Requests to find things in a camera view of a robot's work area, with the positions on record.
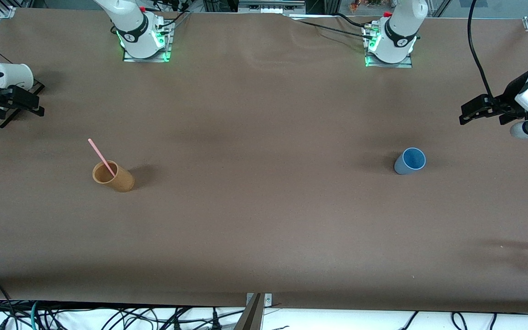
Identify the white paper cup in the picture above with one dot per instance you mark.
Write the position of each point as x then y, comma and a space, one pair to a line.
14, 75

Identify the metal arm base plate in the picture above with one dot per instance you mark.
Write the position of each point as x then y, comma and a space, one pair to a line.
167, 50
408, 62

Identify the grey electronics box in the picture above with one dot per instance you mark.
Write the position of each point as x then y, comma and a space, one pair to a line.
268, 7

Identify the brown paper cup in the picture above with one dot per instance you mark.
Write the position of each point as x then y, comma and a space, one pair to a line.
124, 181

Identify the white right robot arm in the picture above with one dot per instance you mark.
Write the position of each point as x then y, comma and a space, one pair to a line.
131, 18

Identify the silver table edge bracket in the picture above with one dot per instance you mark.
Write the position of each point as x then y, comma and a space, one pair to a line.
268, 300

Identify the dark metal beam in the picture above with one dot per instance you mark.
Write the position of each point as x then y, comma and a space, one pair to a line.
251, 318

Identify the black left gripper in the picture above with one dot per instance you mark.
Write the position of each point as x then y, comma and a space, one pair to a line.
509, 98

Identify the pink chopstick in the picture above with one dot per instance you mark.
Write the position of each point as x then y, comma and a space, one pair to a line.
101, 156

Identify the blue cup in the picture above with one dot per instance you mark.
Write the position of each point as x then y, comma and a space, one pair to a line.
404, 167

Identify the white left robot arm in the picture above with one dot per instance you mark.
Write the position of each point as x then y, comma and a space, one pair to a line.
401, 27

